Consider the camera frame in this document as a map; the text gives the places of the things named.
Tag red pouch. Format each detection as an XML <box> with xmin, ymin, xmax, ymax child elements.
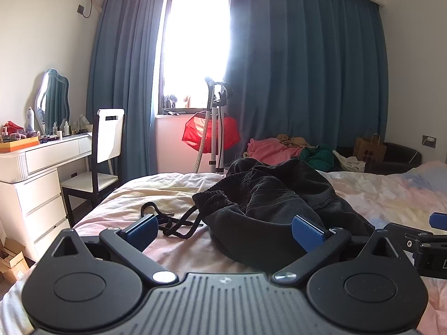
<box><xmin>3</xmin><ymin>120</ymin><xmax>25</xmax><ymax>135</ymax></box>

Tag orange tray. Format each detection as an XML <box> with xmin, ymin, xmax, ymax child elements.
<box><xmin>0</xmin><ymin>136</ymin><xmax>40</xmax><ymax>153</ymax></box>

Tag black armchair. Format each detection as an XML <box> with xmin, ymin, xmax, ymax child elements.
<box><xmin>335</xmin><ymin>142</ymin><xmax>423</xmax><ymax>176</ymax></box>

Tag red cloth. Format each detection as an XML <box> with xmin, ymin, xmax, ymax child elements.
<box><xmin>182</xmin><ymin>112</ymin><xmax>241</xmax><ymax>153</ymax></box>

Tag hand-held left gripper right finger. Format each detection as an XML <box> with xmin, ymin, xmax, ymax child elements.
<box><xmin>272</xmin><ymin>214</ymin><xmax>413</xmax><ymax>285</ymax></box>

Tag green clothes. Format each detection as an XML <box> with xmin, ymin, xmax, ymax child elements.
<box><xmin>300</xmin><ymin>143</ymin><xmax>338</xmax><ymax>172</ymax></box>

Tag white and black chair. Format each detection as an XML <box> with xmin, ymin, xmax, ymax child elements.
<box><xmin>60</xmin><ymin>108</ymin><xmax>125</xmax><ymax>228</ymax></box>

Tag wavy frame mirror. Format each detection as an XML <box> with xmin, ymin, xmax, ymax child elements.
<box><xmin>34</xmin><ymin>69</ymin><xmax>71</xmax><ymax>135</ymax></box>

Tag brown paper bag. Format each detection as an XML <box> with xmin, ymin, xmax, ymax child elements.
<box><xmin>353</xmin><ymin>133</ymin><xmax>387</xmax><ymax>164</ymax></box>

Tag cardboard box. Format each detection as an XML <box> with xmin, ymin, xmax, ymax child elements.
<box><xmin>0</xmin><ymin>237</ymin><xmax>27</xmax><ymax>263</ymax></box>
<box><xmin>0</xmin><ymin>253</ymin><xmax>30</xmax><ymax>284</ymax></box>

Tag white cloth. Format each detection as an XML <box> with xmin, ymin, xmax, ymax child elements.
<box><xmin>332</xmin><ymin>150</ymin><xmax>367</xmax><ymax>173</ymax></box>

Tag window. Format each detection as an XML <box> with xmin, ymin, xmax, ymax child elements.
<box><xmin>152</xmin><ymin>0</ymin><xmax>233</xmax><ymax>117</ymax></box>

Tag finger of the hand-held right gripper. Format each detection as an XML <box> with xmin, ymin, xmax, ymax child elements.
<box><xmin>429</xmin><ymin>211</ymin><xmax>447</xmax><ymax>234</ymax></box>
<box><xmin>383</xmin><ymin>222</ymin><xmax>447</xmax><ymax>252</ymax></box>

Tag black drawstring pants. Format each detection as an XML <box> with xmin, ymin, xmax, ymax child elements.
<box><xmin>141</xmin><ymin>158</ymin><xmax>385</xmax><ymax>275</ymax></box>

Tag white garment steamer pole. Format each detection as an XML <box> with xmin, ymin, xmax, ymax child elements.
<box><xmin>194</xmin><ymin>76</ymin><xmax>219</xmax><ymax>174</ymax></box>

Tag black power cable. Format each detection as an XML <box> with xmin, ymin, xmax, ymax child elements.
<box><xmin>82</xmin><ymin>0</ymin><xmax>103</xmax><ymax>19</ymax></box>

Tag white dressing table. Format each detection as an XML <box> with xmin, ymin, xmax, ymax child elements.
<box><xmin>0</xmin><ymin>133</ymin><xmax>93</xmax><ymax>263</ymax></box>

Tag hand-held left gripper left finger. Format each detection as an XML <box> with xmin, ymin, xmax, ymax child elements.
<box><xmin>40</xmin><ymin>214</ymin><xmax>179</xmax><ymax>285</ymax></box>

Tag tan cloth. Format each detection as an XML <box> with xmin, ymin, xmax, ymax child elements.
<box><xmin>276</xmin><ymin>133</ymin><xmax>317</xmax><ymax>149</ymax></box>

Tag blue curtain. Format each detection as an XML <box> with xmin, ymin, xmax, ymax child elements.
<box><xmin>223</xmin><ymin>0</ymin><xmax>390</xmax><ymax>169</ymax></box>
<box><xmin>85</xmin><ymin>0</ymin><xmax>169</xmax><ymax>179</ymax></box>

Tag pink clothes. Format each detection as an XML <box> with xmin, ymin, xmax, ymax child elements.
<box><xmin>243</xmin><ymin>138</ymin><xmax>304</xmax><ymax>166</ymax></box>

